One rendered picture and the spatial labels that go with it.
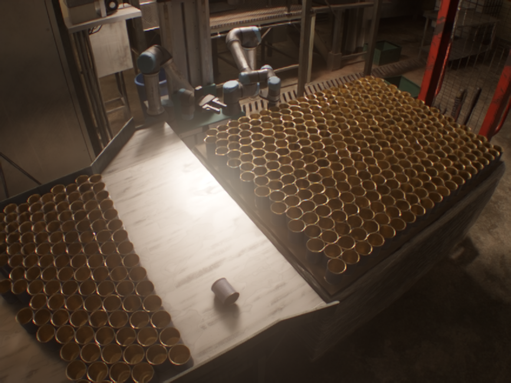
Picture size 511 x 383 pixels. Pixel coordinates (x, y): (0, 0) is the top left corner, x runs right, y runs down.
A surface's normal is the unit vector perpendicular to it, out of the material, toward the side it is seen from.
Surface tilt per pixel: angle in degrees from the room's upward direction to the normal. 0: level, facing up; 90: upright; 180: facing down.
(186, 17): 90
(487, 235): 0
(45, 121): 90
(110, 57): 90
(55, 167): 90
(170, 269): 0
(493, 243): 0
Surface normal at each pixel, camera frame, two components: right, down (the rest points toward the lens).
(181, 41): 0.50, 0.58
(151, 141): 0.00, -0.74
